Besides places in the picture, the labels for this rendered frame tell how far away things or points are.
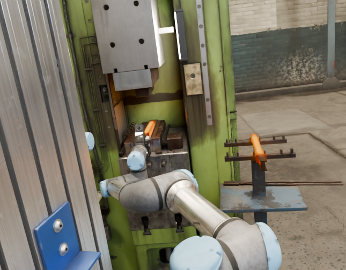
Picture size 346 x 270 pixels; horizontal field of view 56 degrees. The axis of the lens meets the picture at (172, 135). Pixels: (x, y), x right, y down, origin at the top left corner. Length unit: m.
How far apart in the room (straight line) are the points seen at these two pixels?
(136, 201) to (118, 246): 1.23
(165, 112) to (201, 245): 1.58
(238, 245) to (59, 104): 0.49
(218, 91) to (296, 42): 6.28
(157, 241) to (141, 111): 0.86
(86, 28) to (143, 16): 0.36
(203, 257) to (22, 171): 0.43
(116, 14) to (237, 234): 1.27
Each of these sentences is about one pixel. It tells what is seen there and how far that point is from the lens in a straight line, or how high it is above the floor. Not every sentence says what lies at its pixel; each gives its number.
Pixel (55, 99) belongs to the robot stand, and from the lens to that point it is 0.49.
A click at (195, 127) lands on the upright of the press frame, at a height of 0.99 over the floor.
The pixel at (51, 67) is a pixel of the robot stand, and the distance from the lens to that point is 0.50.
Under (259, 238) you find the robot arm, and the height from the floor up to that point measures 1.03.
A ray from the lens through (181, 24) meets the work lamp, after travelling 1.82.
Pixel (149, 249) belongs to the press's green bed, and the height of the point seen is 0.30.
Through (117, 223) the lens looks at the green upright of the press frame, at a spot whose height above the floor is 0.41.
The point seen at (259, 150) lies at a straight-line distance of 1.54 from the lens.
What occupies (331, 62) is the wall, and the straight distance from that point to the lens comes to 8.42.
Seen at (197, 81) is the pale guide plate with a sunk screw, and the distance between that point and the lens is 1.84.
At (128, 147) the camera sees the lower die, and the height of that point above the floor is 0.95.
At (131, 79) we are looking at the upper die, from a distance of 1.75.
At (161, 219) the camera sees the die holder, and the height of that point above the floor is 0.53.
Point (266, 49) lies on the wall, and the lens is 7.89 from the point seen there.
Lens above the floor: 1.48
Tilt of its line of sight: 16 degrees down
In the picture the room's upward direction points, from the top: 7 degrees counter-clockwise
